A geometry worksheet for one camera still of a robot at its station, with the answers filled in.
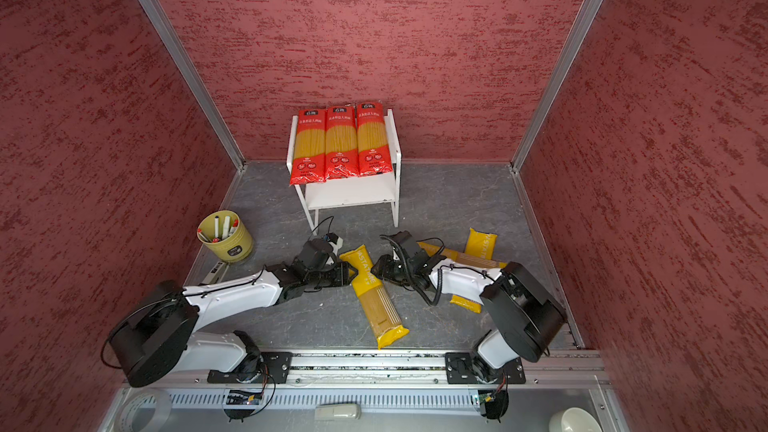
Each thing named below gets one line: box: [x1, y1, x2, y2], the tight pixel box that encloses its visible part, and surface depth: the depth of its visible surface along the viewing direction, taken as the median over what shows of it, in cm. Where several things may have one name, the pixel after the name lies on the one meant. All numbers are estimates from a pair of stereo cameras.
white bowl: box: [549, 407, 604, 432], surface depth 63 cm
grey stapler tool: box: [201, 261, 230, 285], surface depth 90 cm
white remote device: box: [314, 403, 362, 420], surface depth 67 cm
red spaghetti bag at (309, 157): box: [290, 109, 326, 185], surface depth 77 cm
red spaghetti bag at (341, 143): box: [325, 106, 359, 182], surface depth 78 cm
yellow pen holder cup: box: [196, 210, 254, 263], surface depth 89 cm
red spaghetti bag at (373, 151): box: [357, 102, 392, 177], surface depth 79 cm
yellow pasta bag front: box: [340, 245, 409, 350], surface depth 85 cm
